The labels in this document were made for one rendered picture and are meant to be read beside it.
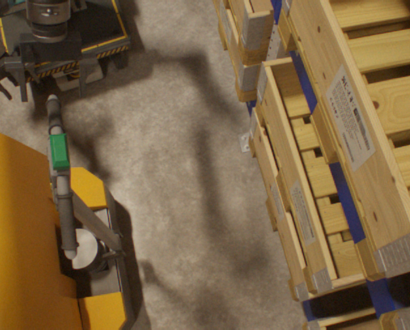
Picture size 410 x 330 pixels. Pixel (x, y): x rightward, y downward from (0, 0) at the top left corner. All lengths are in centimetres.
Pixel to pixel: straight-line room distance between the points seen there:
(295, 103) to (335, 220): 48
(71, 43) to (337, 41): 58
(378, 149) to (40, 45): 73
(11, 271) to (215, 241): 112
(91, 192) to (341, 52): 144
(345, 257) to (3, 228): 118
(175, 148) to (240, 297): 87
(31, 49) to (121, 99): 173
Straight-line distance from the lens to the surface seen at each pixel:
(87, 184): 216
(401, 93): 126
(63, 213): 106
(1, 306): 160
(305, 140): 175
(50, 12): 97
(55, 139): 104
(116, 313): 204
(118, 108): 268
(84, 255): 198
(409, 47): 135
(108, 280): 210
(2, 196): 170
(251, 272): 236
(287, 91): 183
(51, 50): 103
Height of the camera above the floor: 233
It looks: 70 degrees down
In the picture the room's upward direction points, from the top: 1 degrees counter-clockwise
